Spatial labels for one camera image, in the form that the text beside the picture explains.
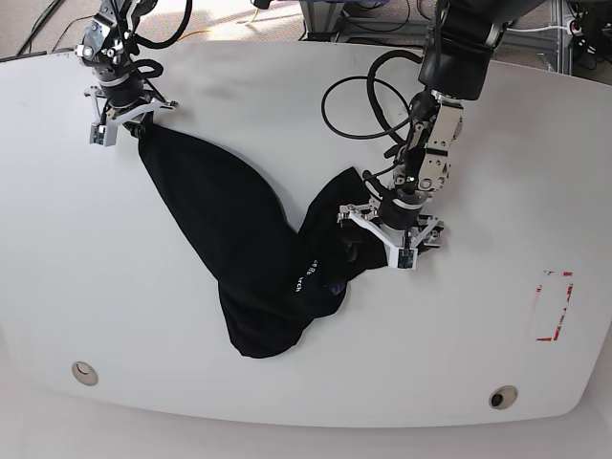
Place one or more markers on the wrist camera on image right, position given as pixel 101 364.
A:
pixel 401 258

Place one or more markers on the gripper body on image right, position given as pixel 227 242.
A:
pixel 399 223

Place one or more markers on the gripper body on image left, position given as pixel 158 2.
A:
pixel 127 105

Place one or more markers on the table grommet hole right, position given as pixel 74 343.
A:
pixel 503 397

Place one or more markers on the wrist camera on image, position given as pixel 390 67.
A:
pixel 103 134
pixel 401 258

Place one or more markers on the aluminium frame rail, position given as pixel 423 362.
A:
pixel 541 38

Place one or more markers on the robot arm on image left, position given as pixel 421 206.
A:
pixel 111 43

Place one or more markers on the white table grommet left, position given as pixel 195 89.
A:
pixel 84 373

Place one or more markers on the black t-shirt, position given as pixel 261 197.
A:
pixel 273 280

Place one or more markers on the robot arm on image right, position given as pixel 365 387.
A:
pixel 454 66

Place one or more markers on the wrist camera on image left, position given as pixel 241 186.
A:
pixel 103 134

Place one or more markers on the red tape rectangle marking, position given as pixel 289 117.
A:
pixel 552 298

